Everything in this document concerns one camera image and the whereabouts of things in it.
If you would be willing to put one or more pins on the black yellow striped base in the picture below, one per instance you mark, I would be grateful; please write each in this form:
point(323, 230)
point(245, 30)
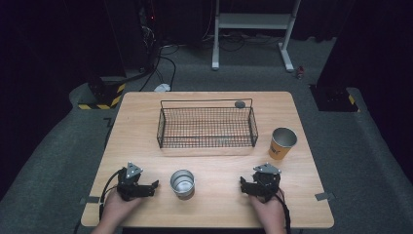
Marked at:
point(104, 97)
point(334, 99)

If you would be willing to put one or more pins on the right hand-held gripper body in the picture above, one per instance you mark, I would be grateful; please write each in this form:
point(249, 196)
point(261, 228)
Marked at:
point(268, 183)

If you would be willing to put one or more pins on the grey tape strip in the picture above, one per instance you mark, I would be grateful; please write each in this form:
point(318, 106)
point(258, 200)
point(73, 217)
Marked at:
point(324, 196)
point(90, 200)

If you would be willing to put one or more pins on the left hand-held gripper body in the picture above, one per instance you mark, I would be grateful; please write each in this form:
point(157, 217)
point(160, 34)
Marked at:
point(129, 187)

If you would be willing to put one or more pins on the grey round disc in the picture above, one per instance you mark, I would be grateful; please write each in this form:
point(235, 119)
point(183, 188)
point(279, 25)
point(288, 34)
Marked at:
point(240, 104)

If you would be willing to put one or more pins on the dark equipment tower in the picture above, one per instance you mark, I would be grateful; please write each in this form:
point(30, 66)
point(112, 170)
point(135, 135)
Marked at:
point(136, 32)

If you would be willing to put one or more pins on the white cup with silver inside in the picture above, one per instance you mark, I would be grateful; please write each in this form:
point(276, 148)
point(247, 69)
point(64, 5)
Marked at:
point(182, 185)

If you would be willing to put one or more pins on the person's right hand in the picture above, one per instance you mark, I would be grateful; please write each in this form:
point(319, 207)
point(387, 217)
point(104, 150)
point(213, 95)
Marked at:
point(271, 213)

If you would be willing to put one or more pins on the orange cup with silver inside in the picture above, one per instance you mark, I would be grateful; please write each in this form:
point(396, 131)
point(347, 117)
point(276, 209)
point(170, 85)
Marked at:
point(280, 146)

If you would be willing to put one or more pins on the white power strip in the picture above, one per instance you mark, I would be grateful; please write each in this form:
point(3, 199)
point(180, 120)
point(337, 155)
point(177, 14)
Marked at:
point(162, 87)

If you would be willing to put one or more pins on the white metal stand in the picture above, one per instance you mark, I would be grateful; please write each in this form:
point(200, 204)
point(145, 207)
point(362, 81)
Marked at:
point(253, 21)

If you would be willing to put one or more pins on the small red object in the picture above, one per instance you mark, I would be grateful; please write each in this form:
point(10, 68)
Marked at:
point(300, 72)

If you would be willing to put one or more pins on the person's left hand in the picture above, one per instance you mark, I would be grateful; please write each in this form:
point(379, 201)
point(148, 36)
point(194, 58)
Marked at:
point(117, 209)

